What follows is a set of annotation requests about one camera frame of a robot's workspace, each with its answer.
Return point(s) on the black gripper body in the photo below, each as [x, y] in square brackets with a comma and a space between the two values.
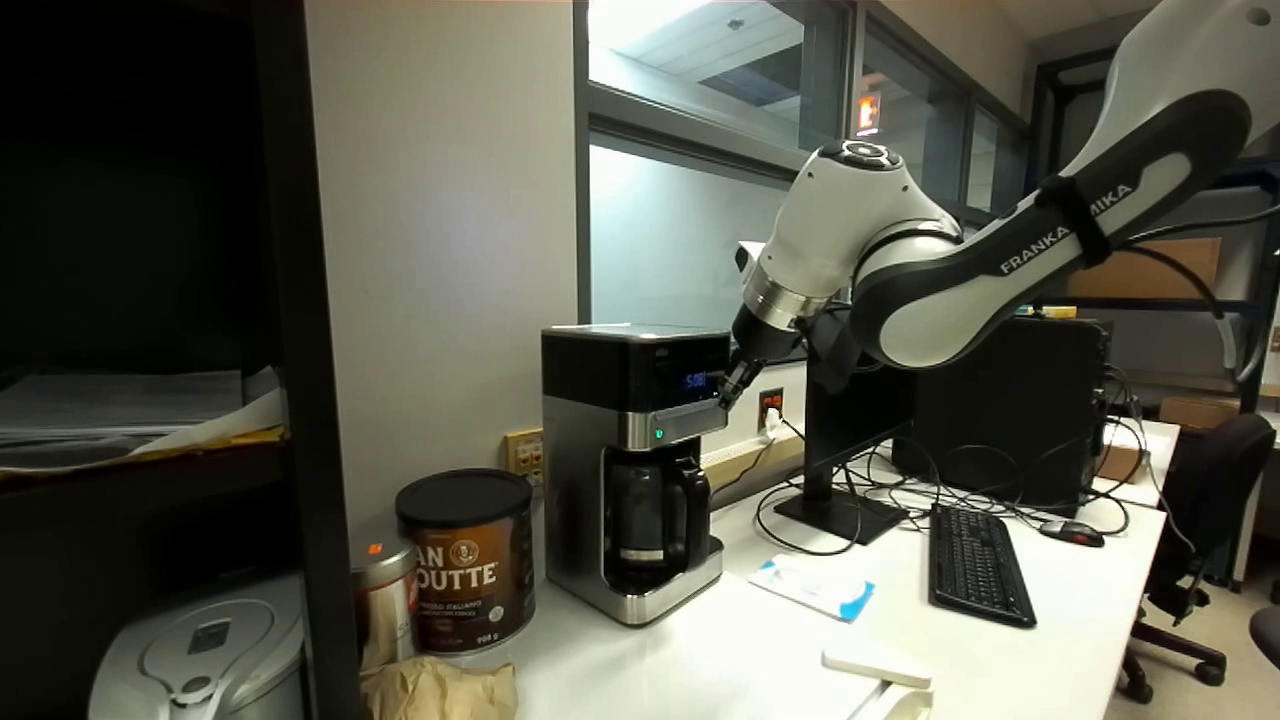
[764, 341]

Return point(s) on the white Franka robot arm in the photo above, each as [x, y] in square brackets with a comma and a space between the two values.
[932, 282]

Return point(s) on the black silver coffeemaker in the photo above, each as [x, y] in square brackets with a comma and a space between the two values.
[584, 440]

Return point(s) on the black computer monitor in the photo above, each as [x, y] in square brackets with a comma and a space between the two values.
[840, 427]

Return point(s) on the glass coffee carafe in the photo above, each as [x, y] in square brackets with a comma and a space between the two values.
[644, 513]

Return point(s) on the black computer tower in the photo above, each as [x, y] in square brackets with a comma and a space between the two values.
[1012, 412]

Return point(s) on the black keyboard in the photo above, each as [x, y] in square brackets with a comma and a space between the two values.
[982, 564]

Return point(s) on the white folded paper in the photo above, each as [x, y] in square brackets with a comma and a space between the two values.
[872, 665]

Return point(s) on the brown coffee can black lid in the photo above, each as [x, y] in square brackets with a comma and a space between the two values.
[466, 572]

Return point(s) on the black computer mouse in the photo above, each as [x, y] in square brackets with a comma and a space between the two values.
[1072, 533]

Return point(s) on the cardboard box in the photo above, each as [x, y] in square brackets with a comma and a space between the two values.
[1145, 268]

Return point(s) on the black office chair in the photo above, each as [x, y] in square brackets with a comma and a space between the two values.
[1205, 505]

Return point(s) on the white round kitchen appliance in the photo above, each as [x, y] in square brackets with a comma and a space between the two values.
[201, 663]

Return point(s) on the stack of white papers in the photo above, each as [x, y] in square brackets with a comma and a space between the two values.
[121, 412]

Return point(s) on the black shelf cabinet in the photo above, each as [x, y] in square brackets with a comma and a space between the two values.
[132, 202]

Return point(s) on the white wall outlet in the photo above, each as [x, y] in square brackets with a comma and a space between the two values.
[773, 410]

